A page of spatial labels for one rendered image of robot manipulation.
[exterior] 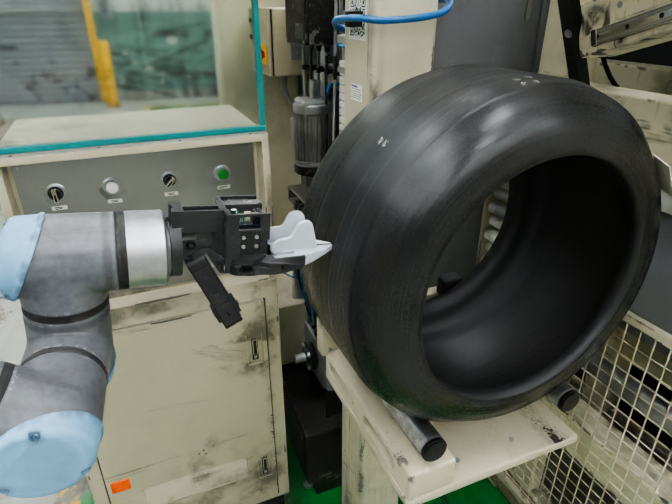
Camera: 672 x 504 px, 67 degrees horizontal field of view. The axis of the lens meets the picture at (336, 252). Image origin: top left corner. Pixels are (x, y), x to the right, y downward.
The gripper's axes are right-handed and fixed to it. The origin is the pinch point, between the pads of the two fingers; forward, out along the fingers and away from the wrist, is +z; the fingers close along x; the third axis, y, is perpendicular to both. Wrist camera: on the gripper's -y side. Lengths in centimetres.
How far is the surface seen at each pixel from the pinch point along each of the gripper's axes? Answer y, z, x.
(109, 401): -62, -30, 53
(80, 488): -128, -44, 90
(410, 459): -35.0, 15.8, -8.1
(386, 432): -35.0, 14.9, -1.4
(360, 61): 22.9, 17.4, 30.9
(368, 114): 17.0, 9.2, 9.2
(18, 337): -132, -76, 200
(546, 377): -20.4, 37.1, -11.2
